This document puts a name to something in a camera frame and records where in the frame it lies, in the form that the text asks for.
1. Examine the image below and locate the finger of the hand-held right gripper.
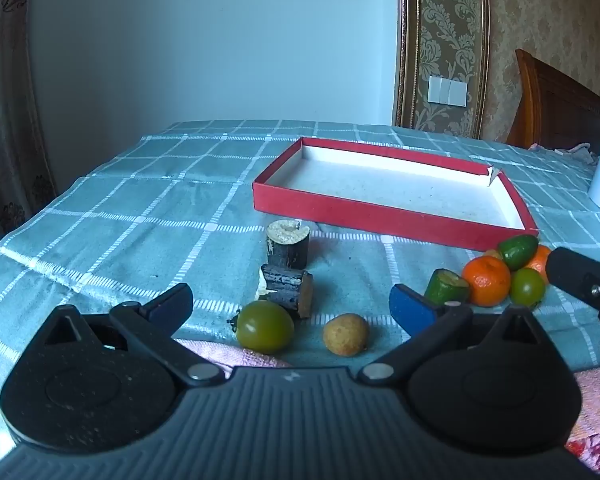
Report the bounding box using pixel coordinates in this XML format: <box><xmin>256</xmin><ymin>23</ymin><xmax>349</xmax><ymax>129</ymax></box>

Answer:
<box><xmin>546</xmin><ymin>246</ymin><xmax>600</xmax><ymax>361</ymax></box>

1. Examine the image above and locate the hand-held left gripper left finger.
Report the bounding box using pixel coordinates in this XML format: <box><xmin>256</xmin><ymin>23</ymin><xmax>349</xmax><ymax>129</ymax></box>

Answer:
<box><xmin>42</xmin><ymin>282</ymin><xmax>228</xmax><ymax>389</ymax></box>

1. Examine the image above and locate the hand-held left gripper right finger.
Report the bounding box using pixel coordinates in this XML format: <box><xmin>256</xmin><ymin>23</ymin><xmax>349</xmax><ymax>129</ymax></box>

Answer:
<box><xmin>357</xmin><ymin>283</ymin><xmax>547</xmax><ymax>386</ymax></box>

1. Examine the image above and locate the green cucumber piece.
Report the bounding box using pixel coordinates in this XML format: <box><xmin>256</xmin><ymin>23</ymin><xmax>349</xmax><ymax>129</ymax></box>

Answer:
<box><xmin>424</xmin><ymin>269</ymin><xmax>471</xmax><ymax>306</ymax></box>

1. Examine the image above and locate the green tomato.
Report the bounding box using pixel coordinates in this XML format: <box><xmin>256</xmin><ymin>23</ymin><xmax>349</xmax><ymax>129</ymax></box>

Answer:
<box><xmin>235</xmin><ymin>300</ymin><xmax>295</xmax><ymax>352</ymax></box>
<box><xmin>510</xmin><ymin>267</ymin><xmax>546</xmax><ymax>308</ymax></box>

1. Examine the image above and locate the green avocado-like fruit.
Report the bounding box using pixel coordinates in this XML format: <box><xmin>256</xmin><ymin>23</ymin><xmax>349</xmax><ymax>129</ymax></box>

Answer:
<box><xmin>497</xmin><ymin>234</ymin><xmax>539</xmax><ymax>271</ymax></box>

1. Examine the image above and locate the small brown round fruit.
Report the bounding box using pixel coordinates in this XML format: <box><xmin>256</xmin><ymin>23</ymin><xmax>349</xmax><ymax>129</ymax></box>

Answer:
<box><xmin>322</xmin><ymin>313</ymin><xmax>370</xmax><ymax>357</ymax></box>

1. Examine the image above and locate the red shallow cardboard box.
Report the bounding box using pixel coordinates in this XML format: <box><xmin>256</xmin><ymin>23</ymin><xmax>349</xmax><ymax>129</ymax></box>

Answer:
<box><xmin>252</xmin><ymin>136</ymin><xmax>540</xmax><ymax>253</ymax></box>

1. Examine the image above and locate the orange mandarin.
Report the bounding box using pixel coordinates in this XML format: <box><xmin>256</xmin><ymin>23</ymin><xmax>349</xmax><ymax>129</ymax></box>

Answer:
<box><xmin>461</xmin><ymin>255</ymin><xmax>512</xmax><ymax>308</ymax></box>
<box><xmin>525</xmin><ymin>244</ymin><xmax>552</xmax><ymax>286</ymax></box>

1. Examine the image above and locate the pink towel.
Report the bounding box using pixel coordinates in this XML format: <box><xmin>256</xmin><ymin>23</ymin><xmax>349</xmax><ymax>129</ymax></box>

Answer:
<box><xmin>175</xmin><ymin>338</ymin><xmax>600</xmax><ymax>476</ymax></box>

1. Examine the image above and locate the teal checked tablecloth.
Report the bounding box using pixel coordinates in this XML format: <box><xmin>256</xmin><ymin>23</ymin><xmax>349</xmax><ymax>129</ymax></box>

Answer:
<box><xmin>0</xmin><ymin>119</ymin><xmax>600</xmax><ymax>461</ymax></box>

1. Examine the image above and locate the pink grey cloth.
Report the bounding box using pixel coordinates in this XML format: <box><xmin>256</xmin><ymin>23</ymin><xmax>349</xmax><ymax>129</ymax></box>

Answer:
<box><xmin>527</xmin><ymin>142</ymin><xmax>598</xmax><ymax>166</ymax></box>

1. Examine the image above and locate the wooden headboard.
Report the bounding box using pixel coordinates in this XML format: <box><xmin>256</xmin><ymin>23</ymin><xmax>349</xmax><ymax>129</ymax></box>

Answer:
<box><xmin>505</xmin><ymin>49</ymin><xmax>600</xmax><ymax>156</ymax></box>

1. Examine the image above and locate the gold framed wallpaper panel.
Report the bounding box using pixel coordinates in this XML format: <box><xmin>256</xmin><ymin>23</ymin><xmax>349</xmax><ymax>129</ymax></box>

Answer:
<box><xmin>394</xmin><ymin>0</ymin><xmax>491</xmax><ymax>140</ymax></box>

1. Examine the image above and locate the white wall switch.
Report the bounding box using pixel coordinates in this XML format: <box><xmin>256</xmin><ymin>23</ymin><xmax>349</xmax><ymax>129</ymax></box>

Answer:
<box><xmin>428</xmin><ymin>75</ymin><xmax>468</xmax><ymax>108</ymax></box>

